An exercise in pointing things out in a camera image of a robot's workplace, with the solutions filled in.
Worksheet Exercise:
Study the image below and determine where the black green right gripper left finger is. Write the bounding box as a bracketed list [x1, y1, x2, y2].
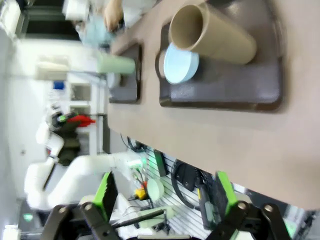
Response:
[43, 171, 120, 240]

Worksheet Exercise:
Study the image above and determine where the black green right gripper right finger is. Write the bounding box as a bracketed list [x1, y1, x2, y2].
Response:
[208, 170, 295, 240]

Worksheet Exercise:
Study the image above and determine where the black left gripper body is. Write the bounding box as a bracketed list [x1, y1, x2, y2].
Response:
[50, 111, 76, 129]

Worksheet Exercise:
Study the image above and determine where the tall pale green cup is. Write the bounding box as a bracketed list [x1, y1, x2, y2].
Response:
[96, 51, 137, 75]

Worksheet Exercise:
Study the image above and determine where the teal cloth mat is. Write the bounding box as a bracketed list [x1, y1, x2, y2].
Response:
[78, 18, 118, 48]

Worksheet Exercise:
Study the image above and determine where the light blue bowl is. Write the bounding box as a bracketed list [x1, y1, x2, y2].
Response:
[163, 42, 201, 85]

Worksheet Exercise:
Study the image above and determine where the tall brown cup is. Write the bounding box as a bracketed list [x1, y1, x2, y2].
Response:
[167, 1, 258, 66]

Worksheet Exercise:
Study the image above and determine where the dark brown tray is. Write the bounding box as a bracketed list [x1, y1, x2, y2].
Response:
[108, 43, 143, 104]
[154, 0, 285, 115]

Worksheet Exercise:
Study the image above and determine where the person right hand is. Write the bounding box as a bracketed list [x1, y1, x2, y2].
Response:
[103, 0, 126, 32]

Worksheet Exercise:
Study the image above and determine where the red cloth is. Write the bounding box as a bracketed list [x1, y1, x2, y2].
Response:
[66, 114, 96, 128]

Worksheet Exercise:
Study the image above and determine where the black tool with yellow label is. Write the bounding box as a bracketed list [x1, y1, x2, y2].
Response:
[197, 184, 218, 230]

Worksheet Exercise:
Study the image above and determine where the yellow red emergency stop button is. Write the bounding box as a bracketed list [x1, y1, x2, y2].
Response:
[134, 186, 148, 201]

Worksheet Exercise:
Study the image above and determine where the thin black rod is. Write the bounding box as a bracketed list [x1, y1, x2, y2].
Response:
[111, 209, 167, 230]

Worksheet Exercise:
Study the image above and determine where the black power adapter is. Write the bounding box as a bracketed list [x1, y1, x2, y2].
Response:
[178, 163, 198, 192]

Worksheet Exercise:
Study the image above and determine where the pale green round object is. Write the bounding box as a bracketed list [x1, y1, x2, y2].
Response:
[146, 177, 165, 202]

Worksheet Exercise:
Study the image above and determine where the person in white t-shirt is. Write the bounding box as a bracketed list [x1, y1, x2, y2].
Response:
[122, 0, 161, 28]

